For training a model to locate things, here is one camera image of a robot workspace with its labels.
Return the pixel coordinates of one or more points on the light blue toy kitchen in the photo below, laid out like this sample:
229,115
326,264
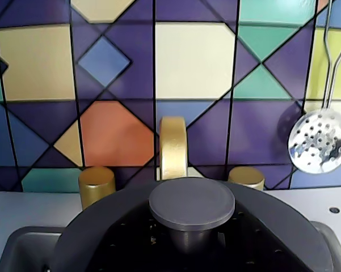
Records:
300,204

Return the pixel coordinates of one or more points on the gold toy faucet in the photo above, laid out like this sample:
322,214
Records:
173,150

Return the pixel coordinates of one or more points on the steel perforated skimmer spoon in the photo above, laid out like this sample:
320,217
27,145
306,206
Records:
319,143

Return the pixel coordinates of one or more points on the gray toy sink basin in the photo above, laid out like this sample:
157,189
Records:
25,243

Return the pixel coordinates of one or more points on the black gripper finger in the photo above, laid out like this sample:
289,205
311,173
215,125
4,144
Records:
252,252
130,249

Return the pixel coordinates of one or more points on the gold faucet knob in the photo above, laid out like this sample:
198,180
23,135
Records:
96,184
248,177

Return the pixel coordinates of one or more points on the dark gray pot lid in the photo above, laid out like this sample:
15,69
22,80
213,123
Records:
191,201

